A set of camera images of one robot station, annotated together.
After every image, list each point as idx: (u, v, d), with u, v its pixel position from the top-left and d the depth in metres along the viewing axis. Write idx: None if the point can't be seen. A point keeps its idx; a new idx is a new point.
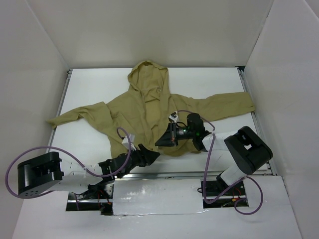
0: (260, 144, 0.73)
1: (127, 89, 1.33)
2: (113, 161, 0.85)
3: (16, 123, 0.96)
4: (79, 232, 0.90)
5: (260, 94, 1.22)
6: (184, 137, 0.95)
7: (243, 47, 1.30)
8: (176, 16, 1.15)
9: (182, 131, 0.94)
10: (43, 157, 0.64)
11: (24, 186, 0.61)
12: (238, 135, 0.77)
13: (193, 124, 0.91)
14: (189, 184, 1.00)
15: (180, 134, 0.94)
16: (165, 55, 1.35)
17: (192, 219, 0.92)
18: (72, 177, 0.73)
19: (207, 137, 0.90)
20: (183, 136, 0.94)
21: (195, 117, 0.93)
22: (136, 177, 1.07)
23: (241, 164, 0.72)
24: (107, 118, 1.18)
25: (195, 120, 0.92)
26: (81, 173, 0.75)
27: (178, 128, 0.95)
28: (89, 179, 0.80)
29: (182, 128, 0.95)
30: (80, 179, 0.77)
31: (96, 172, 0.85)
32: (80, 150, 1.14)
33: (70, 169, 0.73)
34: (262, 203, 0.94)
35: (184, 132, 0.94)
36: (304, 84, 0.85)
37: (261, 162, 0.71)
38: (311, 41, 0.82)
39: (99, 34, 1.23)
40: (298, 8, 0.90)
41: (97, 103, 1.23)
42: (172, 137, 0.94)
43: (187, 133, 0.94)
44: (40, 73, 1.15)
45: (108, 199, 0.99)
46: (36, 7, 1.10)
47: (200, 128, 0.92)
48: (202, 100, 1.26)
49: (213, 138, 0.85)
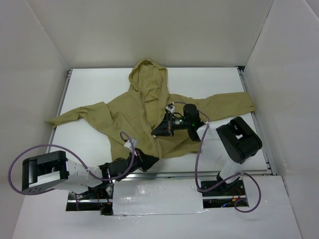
0: (250, 134, 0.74)
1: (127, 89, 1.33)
2: (110, 166, 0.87)
3: (16, 123, 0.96)
4: (78, 232, 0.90)
5: (260, 94, 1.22)
6: (179, 127, 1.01)
7: (243, 47, 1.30)
8: (175, 16, 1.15)
9: (178, 121, 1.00)
10: (50, 156, 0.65)
11: (29, 182, 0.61)
12: (230, 125, 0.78)
13: (190, 116, 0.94)
14: (189, 184, 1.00)
15: (176, 124, 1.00)
16: (166, 56, 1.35)
17: (192, 219, 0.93)
18: (76, 178, 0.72)
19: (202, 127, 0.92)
20: (178, 126, 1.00)
21: (191, 107, 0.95)
22: (139, 177, 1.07)
23: (232, 153, 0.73)
24: (107, 119, 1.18)
25: (191, 111, 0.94)
26: (84, 174, 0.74)
27: (174, 119, 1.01)
28: (88, 181, 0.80)
29: (179, 118, 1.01)
30: (82, 179, 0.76)
31: (97, 174, 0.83)
32: (80, 150, 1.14)
33: (75, 169, 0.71)
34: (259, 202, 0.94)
35: (180, 122, 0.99)
36: (304, 84, 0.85)
37: (250, 151, 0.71)
38: (311, 41, 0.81)
39: (99, 34, 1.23)
40: (298, 8, 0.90)
41: (97, 103, 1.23)
42: (169, 126, 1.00)
43: (183, 123, 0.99)
44: (40, 73, 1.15)
45: (108, 199, 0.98)
46: (36, 7, 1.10)
47: (196, 119, 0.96)
48: (202, 100, 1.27)
49: (206, 128, 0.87)
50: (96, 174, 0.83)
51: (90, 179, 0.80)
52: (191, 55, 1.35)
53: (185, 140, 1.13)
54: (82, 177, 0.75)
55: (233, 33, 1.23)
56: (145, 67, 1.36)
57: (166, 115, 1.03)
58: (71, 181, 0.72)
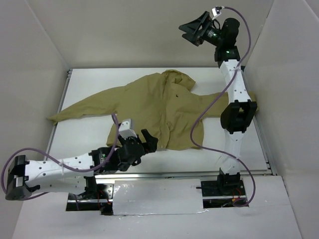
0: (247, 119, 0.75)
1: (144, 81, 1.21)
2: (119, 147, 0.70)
3: (16, 122, 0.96)
4: (78, 232, 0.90)
5: (260, 94, 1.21)
6: (210, 41, 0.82)
7: (243, 47, 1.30)
8: (176, 15, 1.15)
9: (211, 34, 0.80)
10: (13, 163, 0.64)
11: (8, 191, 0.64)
12: (243, 101, 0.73)
13: (229, 32, 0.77)
14: (189, 183, 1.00)
15: (208, 35, 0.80)
16: (166, 56, 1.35)
17: (192, 219, 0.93)
18: (48, 177, 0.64)
19: (229, 62, 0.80)
20: (210, 39, 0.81)
21: (234, 24, 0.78)
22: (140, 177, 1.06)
23: (226, 123, 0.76)
24: (118, 102, 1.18)
25: (232, 28, 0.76)
26: (56, 171, 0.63)
27: (210, 28, 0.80)
28: (76, 174, 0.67)
29: (214, 31, 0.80)
30: (62, 176, 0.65)
31: (82, 165, 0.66)
32: (79, 150, 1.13)
33: (41, 169, 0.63)
34: (253, 196, 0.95)
35: (215, 36, 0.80)
36: (304, 83, 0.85)
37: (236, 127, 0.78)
38: (311, 41, 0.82)
39: (99, 33, 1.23)
40: (298, 7, 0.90)
41: (105, 90, 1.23)
42: (199, 35, 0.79)
43: (216, 39, 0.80)
44: (40, 72, 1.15)
45: (108, 199, 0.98)
46: (36, 7, 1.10)
47: (233, 39, 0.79)
48: (205, 96, 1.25)
49: (234, 75, 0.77)
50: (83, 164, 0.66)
51: (71, 172, 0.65)
52: (192, 54, 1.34)
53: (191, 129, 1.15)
54: (57, 175, 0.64)
55: None
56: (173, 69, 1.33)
57: (204, 18, 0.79)
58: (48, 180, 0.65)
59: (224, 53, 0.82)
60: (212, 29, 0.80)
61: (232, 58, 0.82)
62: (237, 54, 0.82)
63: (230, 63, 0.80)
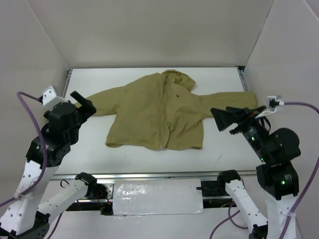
0: None
1: (144, 81, 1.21)
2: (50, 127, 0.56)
3: (16, 122, 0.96)
4: (78, 232, 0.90)
5: (261, 94, 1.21)
6: (248, 141, 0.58)
7: (243, 48, 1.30)
8: (176, 15, 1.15)
9: (251, 133, 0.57)
10: None
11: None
12: None
13: (280, 151, 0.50)
14: (190, 184, 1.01)
15: (248, 132, 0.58)
16: (166, 56, 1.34)
17: (192, 219, 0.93)
18: (28, 208, 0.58)
19: (283, 201, 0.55)
20: (248, 140, 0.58)
21: (288, 135, 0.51)
22: (140, 177, 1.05)
23: None
24: (117, 102, 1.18)
25: (289, 149, 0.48)
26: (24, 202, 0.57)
27: (251, 127, 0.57)
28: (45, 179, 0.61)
29: (255, 134, 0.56)
30: (36, 192, 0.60)
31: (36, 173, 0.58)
32: (80, 150, 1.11)
33: (13, 216, 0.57)
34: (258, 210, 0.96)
35: (255, 138, 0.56)
36: (304, 84, 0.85)
37: None
38: (311, 40, 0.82)
39: (99, 33, 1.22)
40: (297, 7, 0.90)
41: (105, 91, 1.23)
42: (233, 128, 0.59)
43: (256, 143, 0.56)
44: (40, 72, 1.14)
45: (108, 199, 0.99)
46: (36, 6, 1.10)
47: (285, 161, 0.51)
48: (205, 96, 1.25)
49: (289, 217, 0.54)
50: (34, 173, 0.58)
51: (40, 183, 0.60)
52: (192, 54, 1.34)
53: (191, 128, 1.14)
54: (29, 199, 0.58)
55: (233, 33, 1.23)
56: (172, 69, 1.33)
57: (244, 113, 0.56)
58: (32, 207, 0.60)
59: (270, 175, 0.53)
60: (256, 125, 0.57)
61: (281, 191, 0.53)
62: (295, 177, 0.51)
63: (283, 204, 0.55)
